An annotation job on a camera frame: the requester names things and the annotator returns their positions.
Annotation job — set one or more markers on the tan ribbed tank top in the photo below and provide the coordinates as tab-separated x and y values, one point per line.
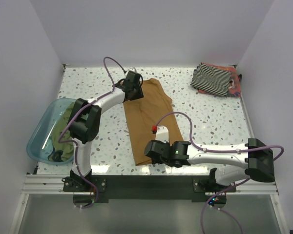
144	113

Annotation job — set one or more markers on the dark teal garment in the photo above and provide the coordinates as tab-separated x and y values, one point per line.
56	156

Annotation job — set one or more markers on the aluminium frame rail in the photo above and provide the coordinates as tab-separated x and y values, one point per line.
43	184

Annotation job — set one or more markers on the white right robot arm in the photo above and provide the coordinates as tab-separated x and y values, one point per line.
252	160

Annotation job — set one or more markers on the striped folded tank top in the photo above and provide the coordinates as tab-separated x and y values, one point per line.
211	79

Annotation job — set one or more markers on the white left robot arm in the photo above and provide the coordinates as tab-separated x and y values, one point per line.
83	127

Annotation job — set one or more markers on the olive green tank top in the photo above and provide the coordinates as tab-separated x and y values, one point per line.
63	143

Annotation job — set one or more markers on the red patterned folded tank top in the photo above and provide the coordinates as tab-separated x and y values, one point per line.
234	88

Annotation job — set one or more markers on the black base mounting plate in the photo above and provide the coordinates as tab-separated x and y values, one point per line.
140	187

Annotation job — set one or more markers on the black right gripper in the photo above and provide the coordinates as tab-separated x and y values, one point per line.
159	162

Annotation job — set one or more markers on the translucent blue plastic bin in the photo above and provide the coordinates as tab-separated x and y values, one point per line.
40	145

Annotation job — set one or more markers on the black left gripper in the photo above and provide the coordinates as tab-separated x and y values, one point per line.
139	94

